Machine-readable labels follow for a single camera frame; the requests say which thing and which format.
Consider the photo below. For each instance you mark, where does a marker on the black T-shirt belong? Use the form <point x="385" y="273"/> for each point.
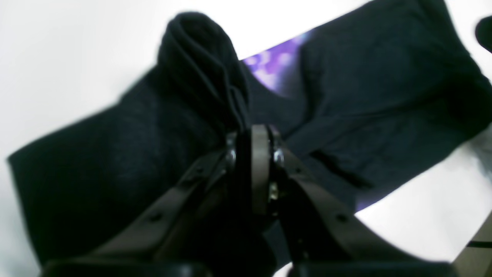
<point x="367" y="101"/>

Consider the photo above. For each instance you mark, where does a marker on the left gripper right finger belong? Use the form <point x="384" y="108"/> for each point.
<point x="322" y="234"/>

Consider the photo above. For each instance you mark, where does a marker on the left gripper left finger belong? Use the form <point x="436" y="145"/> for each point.
<point x="171" y="231"/>

